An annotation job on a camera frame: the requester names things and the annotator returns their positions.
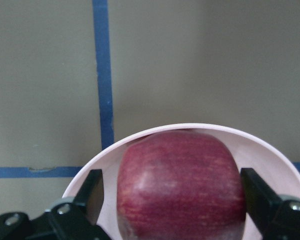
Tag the pink plate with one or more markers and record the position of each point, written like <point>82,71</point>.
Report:
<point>247,150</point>

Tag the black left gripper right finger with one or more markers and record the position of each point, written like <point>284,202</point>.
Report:
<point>276,216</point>

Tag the red apple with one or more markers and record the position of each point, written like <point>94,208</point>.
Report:
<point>179,185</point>

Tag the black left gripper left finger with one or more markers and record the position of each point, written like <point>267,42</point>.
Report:
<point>71,218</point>

